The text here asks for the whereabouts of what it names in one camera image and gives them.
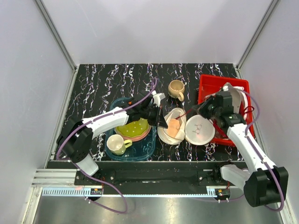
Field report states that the cream and yellow mug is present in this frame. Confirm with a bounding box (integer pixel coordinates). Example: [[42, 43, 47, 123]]
[[107, 134, 133, 155]]

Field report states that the teal transparent plastic tub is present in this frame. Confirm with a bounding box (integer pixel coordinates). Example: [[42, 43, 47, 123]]
[[105, 97, 157, 162]]

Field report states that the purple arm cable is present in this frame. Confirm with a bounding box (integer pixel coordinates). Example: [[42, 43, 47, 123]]
[[55, 77, 128, 214], [191, 90, 285, 212]]

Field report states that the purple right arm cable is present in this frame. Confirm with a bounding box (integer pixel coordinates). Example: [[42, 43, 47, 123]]
[[191, 90, 285, 212]]

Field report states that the beige ceramic mug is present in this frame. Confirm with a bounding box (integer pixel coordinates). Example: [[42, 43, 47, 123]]
[[168, 80, 185, 102]]

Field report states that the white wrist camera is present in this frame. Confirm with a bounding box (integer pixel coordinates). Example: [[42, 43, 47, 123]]
[[222, 85, 230, 91], [152, 91, 165, 106]]

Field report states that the white lace bra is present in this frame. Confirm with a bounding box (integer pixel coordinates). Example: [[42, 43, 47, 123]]
[[235, 86, 249, 121]]

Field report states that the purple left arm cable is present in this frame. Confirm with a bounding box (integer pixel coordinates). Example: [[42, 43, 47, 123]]
[[55, 77, 128, 214]]

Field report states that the green polka dot bowl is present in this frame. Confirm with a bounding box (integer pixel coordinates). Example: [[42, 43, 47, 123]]
[[115, 118, 151, 138]]

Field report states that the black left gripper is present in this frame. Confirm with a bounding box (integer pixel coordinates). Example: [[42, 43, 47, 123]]
[[140, 105, 168, 129]]

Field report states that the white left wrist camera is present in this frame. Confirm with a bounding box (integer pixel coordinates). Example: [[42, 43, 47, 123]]
[[152, 91, 165, 106]]

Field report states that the red bra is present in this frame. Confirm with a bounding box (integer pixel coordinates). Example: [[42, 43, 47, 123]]
[[175, 106, 255, 140]]

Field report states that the peach bra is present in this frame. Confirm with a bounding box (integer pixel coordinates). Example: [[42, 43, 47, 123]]
[[167, 118, 181, 138]]

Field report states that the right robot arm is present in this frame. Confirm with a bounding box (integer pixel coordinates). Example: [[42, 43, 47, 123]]
[[192, 91, 289, 212]]

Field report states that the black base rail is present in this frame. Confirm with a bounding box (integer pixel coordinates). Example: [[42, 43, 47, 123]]
[[73, 161, 241, 194]]

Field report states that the grey bra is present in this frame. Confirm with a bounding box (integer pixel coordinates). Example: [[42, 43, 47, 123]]
[[205, 82, 241, 112]]

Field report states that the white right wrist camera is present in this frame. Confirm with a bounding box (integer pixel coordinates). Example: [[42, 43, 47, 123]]
[[222, 85, 230, 91]]

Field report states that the pink plate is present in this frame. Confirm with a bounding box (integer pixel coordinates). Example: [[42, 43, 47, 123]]
[[114, 126, 151, 142]]

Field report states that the red plastic bin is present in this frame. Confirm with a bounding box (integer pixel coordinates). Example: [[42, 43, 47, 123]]
[[197, 74, 255, 147]]

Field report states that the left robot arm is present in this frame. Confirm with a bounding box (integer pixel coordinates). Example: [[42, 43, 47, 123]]
[[57, 92, 168, 185]]

